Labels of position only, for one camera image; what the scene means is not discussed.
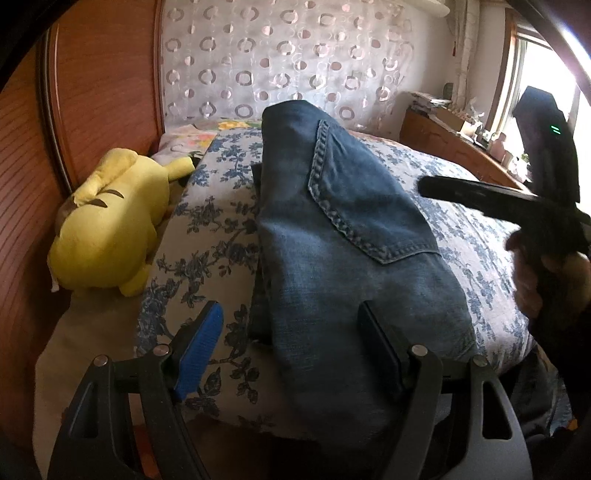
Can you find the wooden headboard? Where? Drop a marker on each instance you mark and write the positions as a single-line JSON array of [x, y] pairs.
[[92, 92]]

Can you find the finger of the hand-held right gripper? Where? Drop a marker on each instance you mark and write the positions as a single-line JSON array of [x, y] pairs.
[[471, 191]]

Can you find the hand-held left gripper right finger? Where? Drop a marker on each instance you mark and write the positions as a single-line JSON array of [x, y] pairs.
[[379, 344]]

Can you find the wooden cabinet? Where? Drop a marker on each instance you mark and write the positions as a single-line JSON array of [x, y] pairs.
[[443, 138]]

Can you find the beige bed sheet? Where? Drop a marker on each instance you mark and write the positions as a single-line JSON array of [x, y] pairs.
[[92, 332]]

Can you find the person's right hand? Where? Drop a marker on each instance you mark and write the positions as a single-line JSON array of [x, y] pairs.
[[528, 277]]

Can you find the cardboard box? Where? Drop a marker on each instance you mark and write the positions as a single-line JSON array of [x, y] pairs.
[[455, 121]]

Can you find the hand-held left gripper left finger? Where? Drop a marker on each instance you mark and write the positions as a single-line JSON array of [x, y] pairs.
[[199, 350]]

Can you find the window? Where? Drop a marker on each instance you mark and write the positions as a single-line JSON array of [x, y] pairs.
[[531, 69]]

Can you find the yellow plush toy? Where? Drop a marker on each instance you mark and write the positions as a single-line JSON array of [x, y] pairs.
[[106, 230]]

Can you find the stack of papers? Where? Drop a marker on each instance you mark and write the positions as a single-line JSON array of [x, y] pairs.
[[429, 100]]

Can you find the colourful floral pillow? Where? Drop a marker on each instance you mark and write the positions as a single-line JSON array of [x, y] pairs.
[[184, 141]]

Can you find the blue floral pillow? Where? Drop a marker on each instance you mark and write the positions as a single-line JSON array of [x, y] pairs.
[[207, 221]]

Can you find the sheer curtain with circles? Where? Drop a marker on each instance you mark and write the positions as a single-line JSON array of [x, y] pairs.
[[277, 55]]

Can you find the blue denim pants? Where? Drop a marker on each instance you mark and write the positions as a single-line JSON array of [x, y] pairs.
[[332, 277]]

